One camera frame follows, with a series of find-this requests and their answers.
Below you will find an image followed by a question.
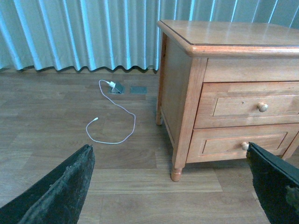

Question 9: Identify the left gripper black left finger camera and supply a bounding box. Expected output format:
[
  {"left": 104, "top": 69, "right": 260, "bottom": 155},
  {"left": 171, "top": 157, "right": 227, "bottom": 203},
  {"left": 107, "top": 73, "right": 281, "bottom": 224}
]
[{"left": 0, "top": 145, "right": 95, "bottom": 224}]

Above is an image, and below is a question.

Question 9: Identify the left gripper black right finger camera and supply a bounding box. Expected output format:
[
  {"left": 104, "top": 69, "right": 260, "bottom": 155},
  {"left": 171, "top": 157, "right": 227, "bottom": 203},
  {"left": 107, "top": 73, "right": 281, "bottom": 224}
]
[{"left": 246, "top": 142, "right": 299, "bottom": 224}]

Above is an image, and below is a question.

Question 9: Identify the round drawer knob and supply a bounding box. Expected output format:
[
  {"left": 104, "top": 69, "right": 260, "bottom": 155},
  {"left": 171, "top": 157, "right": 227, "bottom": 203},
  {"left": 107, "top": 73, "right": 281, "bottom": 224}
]
[
  {"left": 257, "top": 103, "right": 269, "bottom": 112},
  {"left": 241, "top": 142, "right": 249, "bottom": 151}
]

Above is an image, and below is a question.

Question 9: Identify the wooden drawer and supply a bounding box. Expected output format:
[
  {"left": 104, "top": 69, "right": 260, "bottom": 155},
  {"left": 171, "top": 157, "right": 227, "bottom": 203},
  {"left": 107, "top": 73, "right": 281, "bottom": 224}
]
[
  {"left": 194, "top": 82, "right": 299, "bottom": 129},
  {"left": 186, "top": 124, "right": 299, "bottom": 163}
]

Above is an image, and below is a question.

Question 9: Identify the light wooden nightstand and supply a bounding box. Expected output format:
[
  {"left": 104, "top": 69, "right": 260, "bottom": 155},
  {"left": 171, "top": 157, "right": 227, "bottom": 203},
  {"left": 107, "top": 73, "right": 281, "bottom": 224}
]
[{"left": 156, "top": 20, "right": 299, "bottom": 182}]

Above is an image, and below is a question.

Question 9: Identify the open metal floor socket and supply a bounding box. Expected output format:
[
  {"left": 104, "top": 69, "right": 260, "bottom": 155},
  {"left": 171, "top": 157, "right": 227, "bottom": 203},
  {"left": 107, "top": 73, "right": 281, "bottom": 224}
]
[{"left": 109, "top": 82, "right": 125, "bottom": 94}]

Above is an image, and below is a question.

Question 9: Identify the white plug in floor socket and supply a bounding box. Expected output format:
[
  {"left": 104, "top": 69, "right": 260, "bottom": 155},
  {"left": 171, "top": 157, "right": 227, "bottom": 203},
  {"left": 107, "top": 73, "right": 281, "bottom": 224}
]
[{"left": 106, "top": 81, "right": 116, "bottom": 88}]

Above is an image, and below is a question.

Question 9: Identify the closed metal floor plate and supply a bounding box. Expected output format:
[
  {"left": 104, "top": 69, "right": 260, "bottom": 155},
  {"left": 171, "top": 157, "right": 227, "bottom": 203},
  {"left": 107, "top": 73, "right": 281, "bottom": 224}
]
[{"left": 130, "top": 86, "right": 147, "bottom": 95}]

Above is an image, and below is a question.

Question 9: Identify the pale pleated curtain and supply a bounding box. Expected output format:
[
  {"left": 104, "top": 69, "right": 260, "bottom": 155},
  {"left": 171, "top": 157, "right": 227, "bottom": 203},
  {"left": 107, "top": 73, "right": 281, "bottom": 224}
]
[{"left": 0, "top": 0, "right": 299, "bottom": 70}]

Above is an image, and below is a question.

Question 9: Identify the white floor cable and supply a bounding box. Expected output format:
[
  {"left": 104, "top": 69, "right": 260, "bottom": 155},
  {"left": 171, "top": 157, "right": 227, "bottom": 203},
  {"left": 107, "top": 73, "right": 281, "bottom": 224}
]
[{"left": 85, "top": 79, "right": 136, "bottom": 144}]

